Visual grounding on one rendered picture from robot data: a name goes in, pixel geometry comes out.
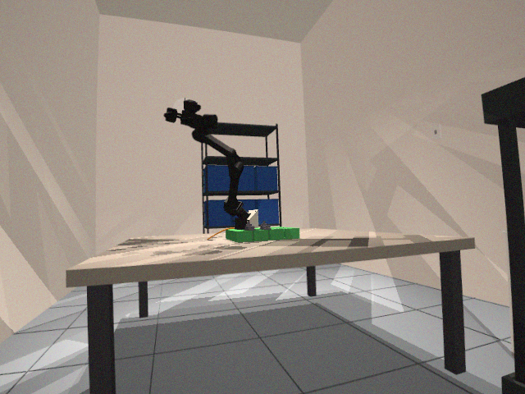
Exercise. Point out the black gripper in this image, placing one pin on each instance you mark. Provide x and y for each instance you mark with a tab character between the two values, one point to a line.
195	121

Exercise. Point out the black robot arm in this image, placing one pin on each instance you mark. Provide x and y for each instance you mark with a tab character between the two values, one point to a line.
231	205

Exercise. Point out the green rectangular deck plate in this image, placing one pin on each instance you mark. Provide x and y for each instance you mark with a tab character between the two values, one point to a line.
264	233

